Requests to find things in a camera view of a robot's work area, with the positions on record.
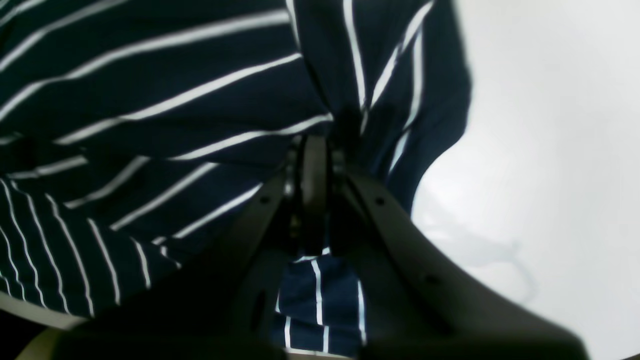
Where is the navy white striped t-shirt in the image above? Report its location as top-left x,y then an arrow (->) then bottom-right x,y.
0,0 -> 473,359

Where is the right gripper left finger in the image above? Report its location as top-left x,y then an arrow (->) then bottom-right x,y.
51,136 -> 304,360

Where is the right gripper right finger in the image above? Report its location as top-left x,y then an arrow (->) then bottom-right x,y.
327,143 -> 588,360

